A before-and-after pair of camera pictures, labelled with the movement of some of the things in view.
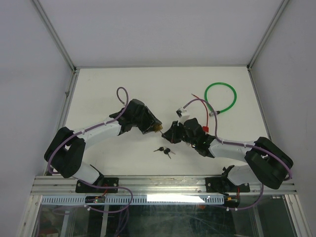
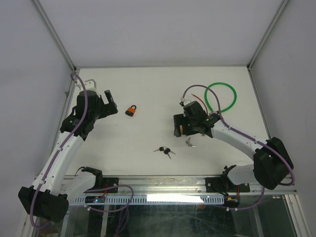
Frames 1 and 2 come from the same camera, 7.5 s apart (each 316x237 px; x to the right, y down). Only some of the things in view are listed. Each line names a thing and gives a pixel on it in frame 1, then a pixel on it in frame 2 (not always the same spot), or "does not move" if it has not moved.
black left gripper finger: [155, 121] -> [109, 96]
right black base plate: [224, 185] does not move
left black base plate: [82, 187] does not move
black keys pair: [166, 151] does not move
